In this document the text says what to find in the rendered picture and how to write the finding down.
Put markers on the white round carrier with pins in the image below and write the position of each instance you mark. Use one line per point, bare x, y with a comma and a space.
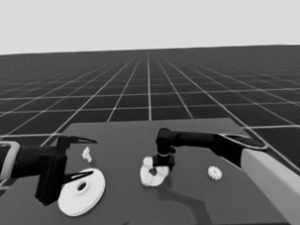
159, 181

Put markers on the small white T-shaped piece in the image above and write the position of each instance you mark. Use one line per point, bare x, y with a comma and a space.
87, 155

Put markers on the large thick white disc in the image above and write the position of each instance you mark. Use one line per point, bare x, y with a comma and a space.
70, 203

